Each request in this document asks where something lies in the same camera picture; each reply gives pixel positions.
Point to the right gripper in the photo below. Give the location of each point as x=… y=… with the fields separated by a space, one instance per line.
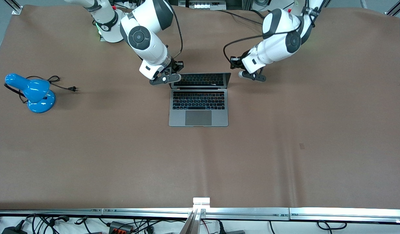
x=176 y=66

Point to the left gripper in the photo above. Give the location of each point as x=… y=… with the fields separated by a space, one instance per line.
x=236 y=62

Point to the grey laptop computer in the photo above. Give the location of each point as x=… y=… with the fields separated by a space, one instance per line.
x=198 y=112

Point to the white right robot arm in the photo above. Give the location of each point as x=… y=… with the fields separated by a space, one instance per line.
x=148 y=29

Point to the silver control box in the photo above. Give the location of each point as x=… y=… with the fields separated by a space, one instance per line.
x=203 y=4

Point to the brown table mat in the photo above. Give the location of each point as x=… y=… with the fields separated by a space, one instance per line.
x=200 y=162

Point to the blue desk lamp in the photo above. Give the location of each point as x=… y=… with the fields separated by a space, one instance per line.
x=37 y=94

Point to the aluminium strut profile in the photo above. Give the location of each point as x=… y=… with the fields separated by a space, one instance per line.
x=191 y=224

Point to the black orange connector box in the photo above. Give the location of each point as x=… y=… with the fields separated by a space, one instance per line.
x=120 y=226

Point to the black power adapter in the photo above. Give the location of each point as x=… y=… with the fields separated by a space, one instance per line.
x=13 y=231

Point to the white metal bracket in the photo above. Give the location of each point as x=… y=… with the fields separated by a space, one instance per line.
x=201 y=202

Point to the aluminium table edge rail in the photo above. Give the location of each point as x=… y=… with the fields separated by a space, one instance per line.
x=245 y=213
x=47 y=212
x=349 y=215

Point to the aluminium frame post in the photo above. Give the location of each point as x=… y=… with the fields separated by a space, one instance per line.
x=396 y=7
x=15 y=6

